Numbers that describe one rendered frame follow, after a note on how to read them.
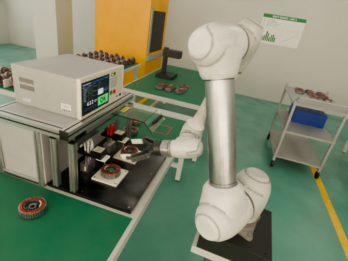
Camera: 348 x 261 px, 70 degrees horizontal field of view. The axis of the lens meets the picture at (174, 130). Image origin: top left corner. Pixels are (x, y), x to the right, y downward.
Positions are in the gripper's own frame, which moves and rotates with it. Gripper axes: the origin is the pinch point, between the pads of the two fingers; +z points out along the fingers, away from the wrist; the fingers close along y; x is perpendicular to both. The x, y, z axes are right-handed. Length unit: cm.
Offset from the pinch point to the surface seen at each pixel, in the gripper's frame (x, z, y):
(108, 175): -9.4, 10.1, -11.8
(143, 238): -95, 23, 7
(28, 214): 1, 27, -48
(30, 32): 34, 572, 525
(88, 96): 33.2, 10.5, -1.0
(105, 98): 25.1, 12.7, 14.0
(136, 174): -18.7, 0.8, -0.1
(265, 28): -62, -81, 528
